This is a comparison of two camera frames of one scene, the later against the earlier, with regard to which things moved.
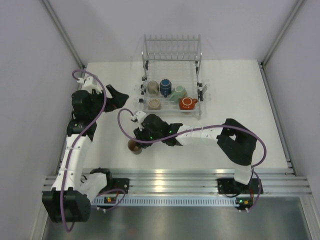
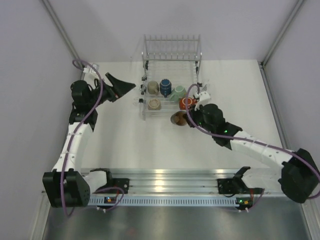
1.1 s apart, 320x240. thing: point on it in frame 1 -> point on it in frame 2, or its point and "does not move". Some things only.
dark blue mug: (165, 87) does not move
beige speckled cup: (154, 104) does not move
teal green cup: (179, 92) does not move
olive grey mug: (153, 87) does not move
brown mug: (134, 146) -> (179, 118)
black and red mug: (187, 103) does not move
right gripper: (140, 134) -> (193, 113)
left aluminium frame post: (65, 37) does not move
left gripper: (117, 102) -> (119, 88)
